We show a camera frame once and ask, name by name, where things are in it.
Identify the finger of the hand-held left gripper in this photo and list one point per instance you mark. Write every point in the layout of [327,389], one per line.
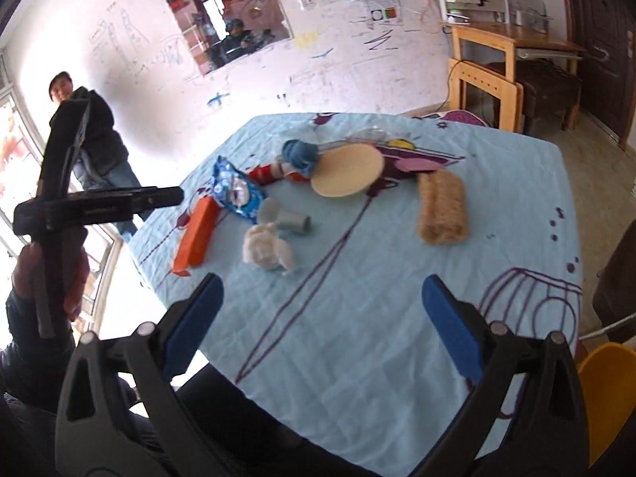
[159,197]

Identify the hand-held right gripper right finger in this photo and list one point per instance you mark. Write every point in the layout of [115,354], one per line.
[449,328]

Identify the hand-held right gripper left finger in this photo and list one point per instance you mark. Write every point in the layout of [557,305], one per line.
[196,325]

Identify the orange cardboard box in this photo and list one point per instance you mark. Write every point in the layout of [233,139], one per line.
[196,233]

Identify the blue snack packet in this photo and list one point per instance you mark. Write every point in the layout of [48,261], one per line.
[223,184]

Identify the red wrapper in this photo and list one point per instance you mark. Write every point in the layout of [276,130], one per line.
[261,174]

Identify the beige loofah sponge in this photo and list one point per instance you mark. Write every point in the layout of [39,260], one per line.
[442,208]

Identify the blue yarn ball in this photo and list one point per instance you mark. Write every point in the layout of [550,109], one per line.
[300,155]

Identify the beige round disc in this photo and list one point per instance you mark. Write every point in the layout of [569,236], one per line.
[348,169]

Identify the person's left forearm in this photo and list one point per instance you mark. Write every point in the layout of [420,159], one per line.
[25,353]

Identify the person's left hand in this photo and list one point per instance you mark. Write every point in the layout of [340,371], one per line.
[72,278]

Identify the light blue printed tablecloth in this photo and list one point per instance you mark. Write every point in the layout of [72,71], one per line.
[372,283]

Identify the yellow chair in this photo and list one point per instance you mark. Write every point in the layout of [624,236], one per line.
[611,392]

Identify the black armchair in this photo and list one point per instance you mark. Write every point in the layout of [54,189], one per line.
[618,278]

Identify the purple white foot board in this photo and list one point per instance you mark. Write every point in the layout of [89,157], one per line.
[462,117]

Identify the wooden chair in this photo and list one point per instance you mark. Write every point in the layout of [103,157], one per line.
[497,87]

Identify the dark stool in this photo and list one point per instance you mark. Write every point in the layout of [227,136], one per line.
[551,84]

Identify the wooden desk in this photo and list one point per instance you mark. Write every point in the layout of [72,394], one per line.
[516,37]

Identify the white desktop shelf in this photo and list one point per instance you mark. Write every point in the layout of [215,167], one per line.
[472,7]

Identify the dark wooden door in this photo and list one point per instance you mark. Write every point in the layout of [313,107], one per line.
[603,25]

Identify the wall mirror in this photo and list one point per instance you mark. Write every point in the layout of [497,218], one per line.
[233,15]

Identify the round wall sticker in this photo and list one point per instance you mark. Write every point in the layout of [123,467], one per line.
[376,13]

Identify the red green wall sticker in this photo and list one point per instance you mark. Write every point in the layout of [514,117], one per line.
[392,12]

